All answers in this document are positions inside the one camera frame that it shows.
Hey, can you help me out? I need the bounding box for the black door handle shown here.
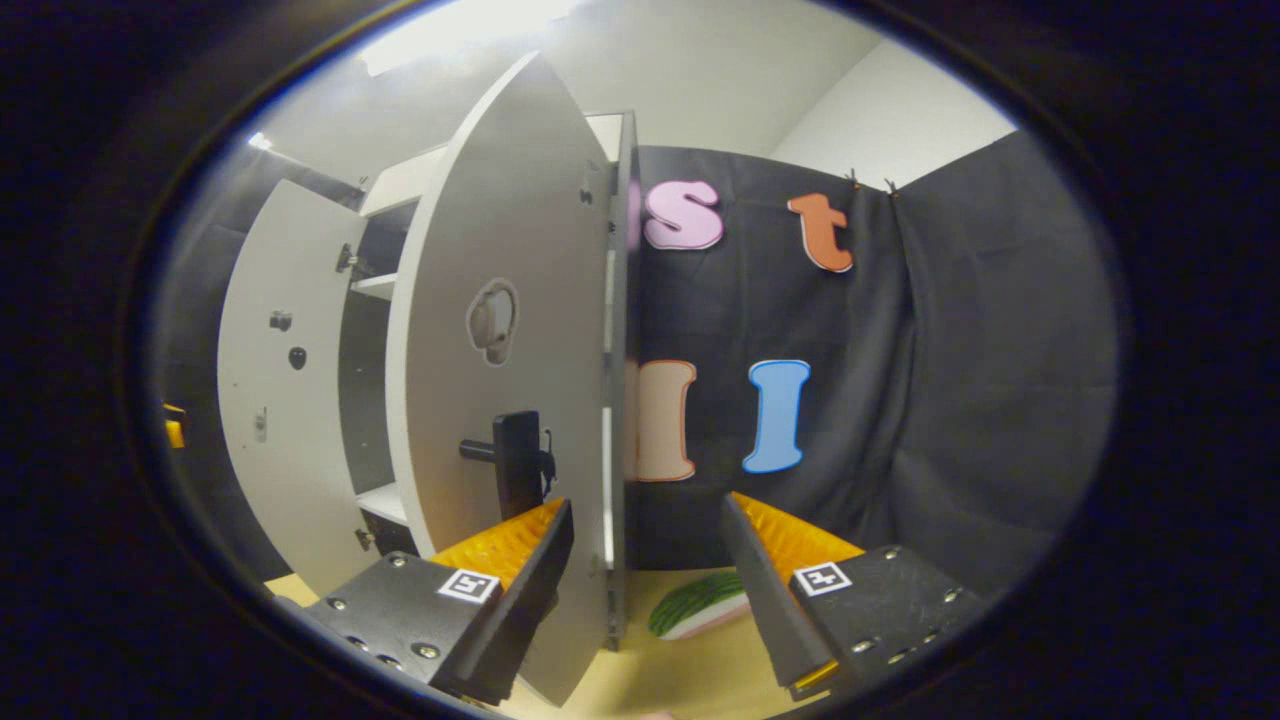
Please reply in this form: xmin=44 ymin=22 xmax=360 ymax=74
xmin=458 ymin=410 xmax=556 ymax=521

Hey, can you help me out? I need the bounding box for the white and grey cabinet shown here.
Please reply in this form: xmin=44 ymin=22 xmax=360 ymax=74
xmin=337 ymin=112 xmax=641 ymax=559

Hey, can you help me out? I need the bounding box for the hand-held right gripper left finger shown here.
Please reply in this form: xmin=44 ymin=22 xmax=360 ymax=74
xmin=305 ymin=497 xmax=576 ymax=708

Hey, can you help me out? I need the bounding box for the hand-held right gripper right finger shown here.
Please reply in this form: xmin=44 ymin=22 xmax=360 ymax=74
xmin=720 ymin=490 xmax=986 ymax=701

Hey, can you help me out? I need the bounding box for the watermelon slice toy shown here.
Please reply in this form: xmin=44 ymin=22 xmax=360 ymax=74
xmin=648 ymin=570 xmax=753 ymax=642

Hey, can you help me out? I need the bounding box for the black backdrop cloth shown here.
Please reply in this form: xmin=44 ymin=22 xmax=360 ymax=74
xmin=155 ymin=130 xmax=1119 ymax=601

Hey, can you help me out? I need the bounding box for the white cabinet door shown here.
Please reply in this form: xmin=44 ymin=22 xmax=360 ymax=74
xmin=217 ymin=180 xmax=401 ymax=598
xmin=385 ymin=50 xmax=641 ymax=709

